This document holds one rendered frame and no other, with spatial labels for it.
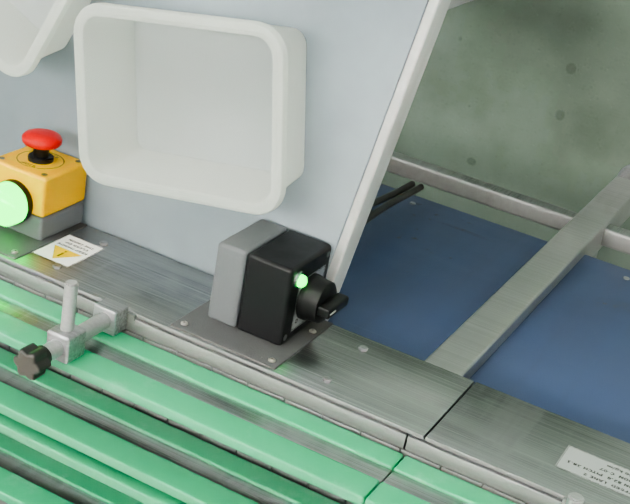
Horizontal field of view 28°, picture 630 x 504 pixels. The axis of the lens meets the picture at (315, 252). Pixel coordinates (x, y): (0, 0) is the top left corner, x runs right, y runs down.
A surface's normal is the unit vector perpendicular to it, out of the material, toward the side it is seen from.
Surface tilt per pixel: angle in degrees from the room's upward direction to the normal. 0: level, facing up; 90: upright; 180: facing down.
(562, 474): 90
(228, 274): 0
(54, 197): 90
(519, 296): 90
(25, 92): 0
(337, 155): 0
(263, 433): 90
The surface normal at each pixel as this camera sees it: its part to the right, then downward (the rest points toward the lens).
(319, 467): 0.17, -0.89
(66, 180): 0.87, 0.33
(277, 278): -0.47, 0.30
